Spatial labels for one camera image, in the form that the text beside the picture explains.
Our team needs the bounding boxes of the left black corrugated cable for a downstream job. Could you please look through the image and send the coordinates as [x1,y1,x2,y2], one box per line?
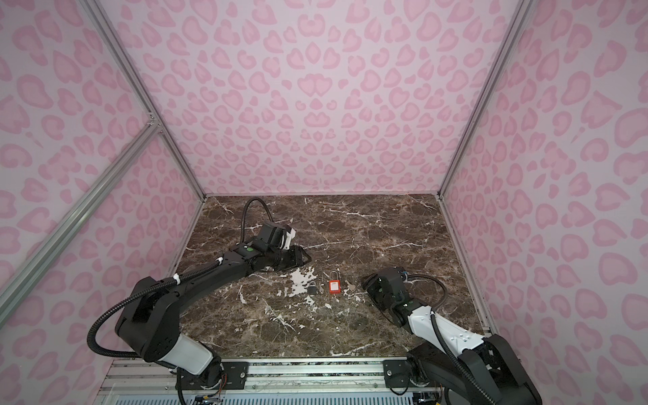
[86,196,275,359]

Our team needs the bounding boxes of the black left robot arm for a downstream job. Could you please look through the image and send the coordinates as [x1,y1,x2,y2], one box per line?
[115,222,312,387]

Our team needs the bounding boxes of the right corner aluminium post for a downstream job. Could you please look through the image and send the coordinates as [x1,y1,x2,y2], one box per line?
[437,0,538,200]

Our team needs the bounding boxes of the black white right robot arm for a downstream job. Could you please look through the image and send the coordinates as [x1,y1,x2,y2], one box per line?
[362,267,543,404]

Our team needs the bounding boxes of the left corner aluminium post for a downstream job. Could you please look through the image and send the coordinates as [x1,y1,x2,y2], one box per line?
[78,0,207,203]

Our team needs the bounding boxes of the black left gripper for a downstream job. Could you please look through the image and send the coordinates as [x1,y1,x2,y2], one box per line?
[267,244,314,271]

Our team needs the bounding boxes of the corner aluminium post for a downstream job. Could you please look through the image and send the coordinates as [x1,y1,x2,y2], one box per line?
[78,0,207,203]
[437,0,538,200]

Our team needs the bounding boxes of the black corrugated cable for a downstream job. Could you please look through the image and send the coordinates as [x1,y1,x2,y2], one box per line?
[404,272,500,405]
[86,196,275,359]

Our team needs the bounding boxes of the right black corrugated cable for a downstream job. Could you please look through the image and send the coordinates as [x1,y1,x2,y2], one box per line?
[404,272,500,405]

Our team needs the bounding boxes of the diagonal aluminium frame bar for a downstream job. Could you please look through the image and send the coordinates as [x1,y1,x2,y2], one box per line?
[1,120,159,325]

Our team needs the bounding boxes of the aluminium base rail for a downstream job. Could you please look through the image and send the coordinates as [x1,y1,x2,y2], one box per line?
[94,357,446,404]

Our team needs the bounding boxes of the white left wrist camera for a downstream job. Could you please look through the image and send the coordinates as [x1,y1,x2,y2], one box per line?
[282,226,296,250]

